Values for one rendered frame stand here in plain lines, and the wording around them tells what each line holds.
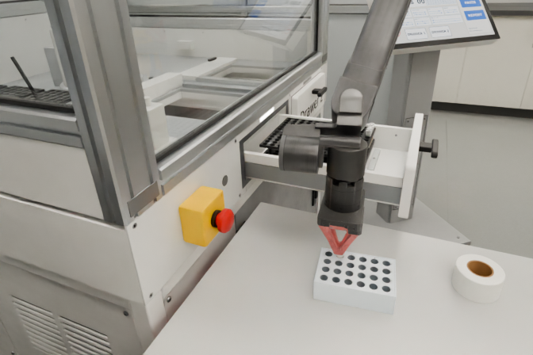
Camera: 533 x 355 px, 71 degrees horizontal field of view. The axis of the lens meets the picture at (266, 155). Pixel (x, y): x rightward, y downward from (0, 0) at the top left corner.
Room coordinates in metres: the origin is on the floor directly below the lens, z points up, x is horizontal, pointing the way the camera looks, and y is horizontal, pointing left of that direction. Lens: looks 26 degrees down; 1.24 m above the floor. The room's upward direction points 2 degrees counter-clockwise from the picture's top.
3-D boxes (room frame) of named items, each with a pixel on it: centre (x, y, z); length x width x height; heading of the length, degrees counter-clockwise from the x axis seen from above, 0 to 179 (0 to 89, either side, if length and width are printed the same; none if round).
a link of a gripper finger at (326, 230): (0.50, -0.12, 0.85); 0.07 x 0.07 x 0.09; 72
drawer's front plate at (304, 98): (1.11, -0.14, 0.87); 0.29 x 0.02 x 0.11; 156
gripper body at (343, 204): (0.49, -0.12, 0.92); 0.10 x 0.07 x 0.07; 162
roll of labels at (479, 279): (0.45, -0.33, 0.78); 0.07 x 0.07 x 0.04
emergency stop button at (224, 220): (0.50, 0.08, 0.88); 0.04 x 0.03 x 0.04; 156
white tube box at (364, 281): (0.46, -0.14, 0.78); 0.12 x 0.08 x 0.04; 73
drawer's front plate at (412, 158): (0.69, -0.31, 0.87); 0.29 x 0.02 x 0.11; 156
